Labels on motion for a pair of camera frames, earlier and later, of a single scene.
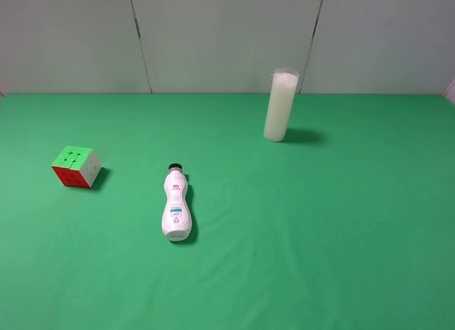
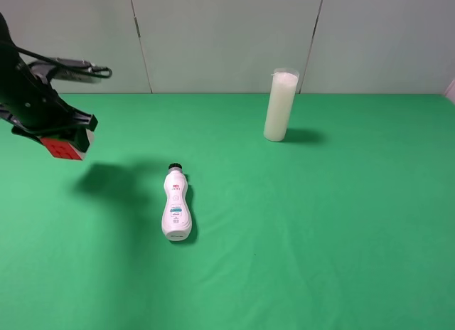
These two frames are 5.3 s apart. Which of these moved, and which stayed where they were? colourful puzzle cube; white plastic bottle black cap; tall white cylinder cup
Moved: colourful puzzle cube
Stayed: tall white cylinder cup; white plastic bottle black cap
